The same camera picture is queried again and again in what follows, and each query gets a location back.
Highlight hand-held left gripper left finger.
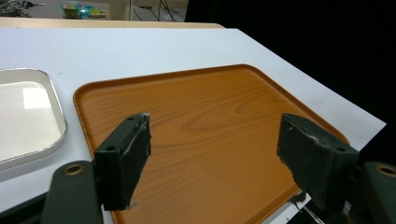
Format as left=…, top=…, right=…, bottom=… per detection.
left=93, top=112, right=152, bottom=212

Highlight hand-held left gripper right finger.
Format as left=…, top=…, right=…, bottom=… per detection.
left=276, top=112, right=361, bottom=210

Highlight orange wood-grain tray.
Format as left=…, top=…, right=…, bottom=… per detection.
left=72, top=63, right=350, bottom=224

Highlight white tray with silver rim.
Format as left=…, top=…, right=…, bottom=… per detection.
left=0, top=67, right=68, bottom=172

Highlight beige wooden table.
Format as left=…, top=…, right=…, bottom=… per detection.
left=0, top=17, right=225, bottom=30

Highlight colourful plastic packets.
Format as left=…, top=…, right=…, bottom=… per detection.
left=60, top=3, right=106, bottom=20

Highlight grey bundle of cloth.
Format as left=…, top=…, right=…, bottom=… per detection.
left=0, top=0, right=35, bottom=18

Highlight black cables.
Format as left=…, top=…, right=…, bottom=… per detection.
left=133, top=0, right=177, bottom=22

